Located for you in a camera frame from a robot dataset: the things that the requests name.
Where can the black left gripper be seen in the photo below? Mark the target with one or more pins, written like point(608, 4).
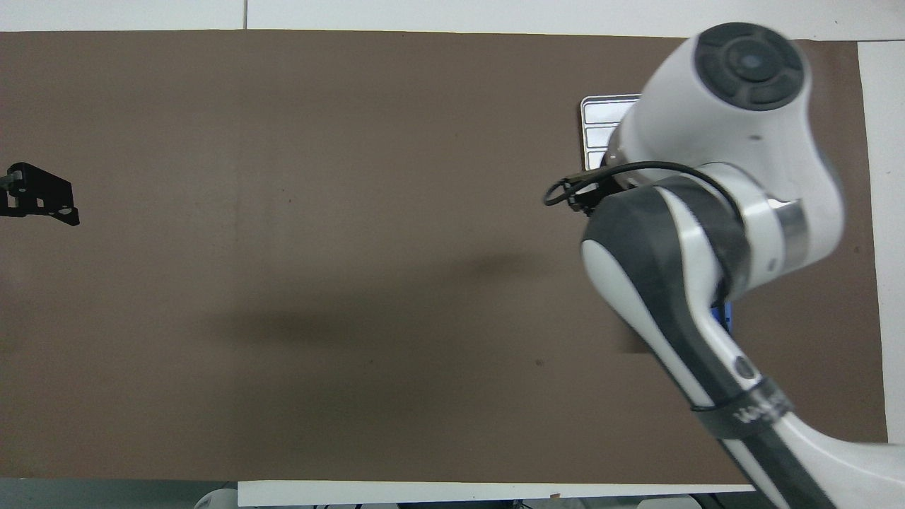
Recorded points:
point(7, 194)

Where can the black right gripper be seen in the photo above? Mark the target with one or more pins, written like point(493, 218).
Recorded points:
point(611, 182)

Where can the silver metal tray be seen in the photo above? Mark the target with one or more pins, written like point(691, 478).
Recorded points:
point(597, 134)

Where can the blue plastic storage bin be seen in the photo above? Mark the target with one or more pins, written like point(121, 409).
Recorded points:
point(726, 318)

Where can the large brown table mat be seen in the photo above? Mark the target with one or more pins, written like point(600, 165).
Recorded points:
point(283, 389)

